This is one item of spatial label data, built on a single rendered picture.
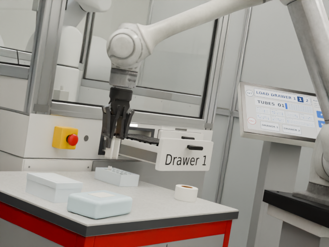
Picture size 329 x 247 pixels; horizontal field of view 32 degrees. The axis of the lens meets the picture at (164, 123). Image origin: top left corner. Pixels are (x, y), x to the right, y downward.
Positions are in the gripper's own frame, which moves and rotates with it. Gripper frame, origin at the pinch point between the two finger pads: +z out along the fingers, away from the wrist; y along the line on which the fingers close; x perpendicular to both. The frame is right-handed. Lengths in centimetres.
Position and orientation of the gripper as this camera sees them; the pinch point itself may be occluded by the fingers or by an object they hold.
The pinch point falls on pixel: (112, 148)
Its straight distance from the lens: 189.3
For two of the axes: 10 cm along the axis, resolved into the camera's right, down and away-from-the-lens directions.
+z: -1.6, 9.9, 0.5
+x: -7.3, -1.5, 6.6
